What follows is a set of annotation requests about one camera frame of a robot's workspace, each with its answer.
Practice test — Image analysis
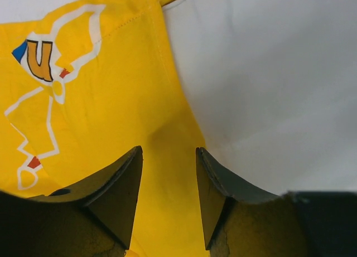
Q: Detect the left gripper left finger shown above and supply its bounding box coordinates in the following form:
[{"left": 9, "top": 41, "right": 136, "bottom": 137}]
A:
[{"left": 1, "top": 146, "right": 143, "bottom": 256}]

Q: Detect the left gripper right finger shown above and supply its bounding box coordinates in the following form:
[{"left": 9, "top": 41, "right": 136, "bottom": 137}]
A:
[{"left": 196, "top": 147, "right": 356, "bottom": 256}]

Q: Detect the white pillow with yellow edge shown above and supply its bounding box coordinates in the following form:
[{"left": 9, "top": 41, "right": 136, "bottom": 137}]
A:
[{"left": 163, "top": 0, "right": 356, "bottom": 195}]

